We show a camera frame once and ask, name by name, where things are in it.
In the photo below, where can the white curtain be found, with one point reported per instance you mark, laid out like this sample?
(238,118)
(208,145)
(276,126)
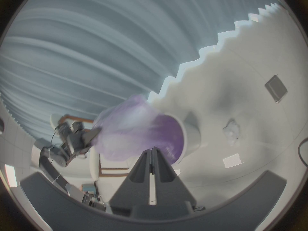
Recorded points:
(96,44)

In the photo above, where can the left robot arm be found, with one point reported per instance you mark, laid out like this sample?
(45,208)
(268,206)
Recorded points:
(57,156)

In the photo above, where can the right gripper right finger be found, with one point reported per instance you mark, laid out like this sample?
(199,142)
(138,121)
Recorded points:
(178,192)

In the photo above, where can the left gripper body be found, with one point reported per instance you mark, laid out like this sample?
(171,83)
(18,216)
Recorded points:
(78,143)

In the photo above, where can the white trash bin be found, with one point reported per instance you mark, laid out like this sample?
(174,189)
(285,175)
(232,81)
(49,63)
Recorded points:
(193,136)

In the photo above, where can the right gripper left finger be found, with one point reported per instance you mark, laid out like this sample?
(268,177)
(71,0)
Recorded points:
(122,194)

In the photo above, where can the purple plastic bag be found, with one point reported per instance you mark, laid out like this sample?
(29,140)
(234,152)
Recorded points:
(134,129)

